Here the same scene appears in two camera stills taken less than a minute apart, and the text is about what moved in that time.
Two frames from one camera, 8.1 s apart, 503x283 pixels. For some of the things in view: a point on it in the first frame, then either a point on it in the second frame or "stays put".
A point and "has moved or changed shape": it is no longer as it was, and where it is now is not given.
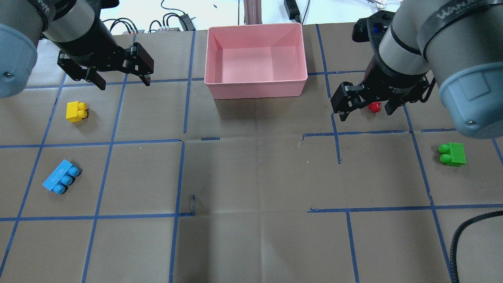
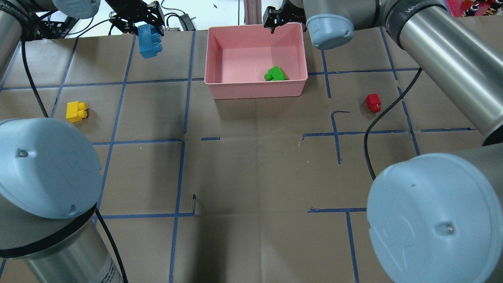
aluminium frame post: x=252 y=12 stays put
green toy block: x=454 y=153 → x=275 y=73
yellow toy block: x=76 y=111 stays put
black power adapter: x=186 y=22 stays put
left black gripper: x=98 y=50 → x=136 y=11
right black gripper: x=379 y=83 → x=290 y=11
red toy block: x=375 y=107 stays put
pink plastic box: x=255 y=61 stays put
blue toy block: x=63 y=175 has moved or changed shape
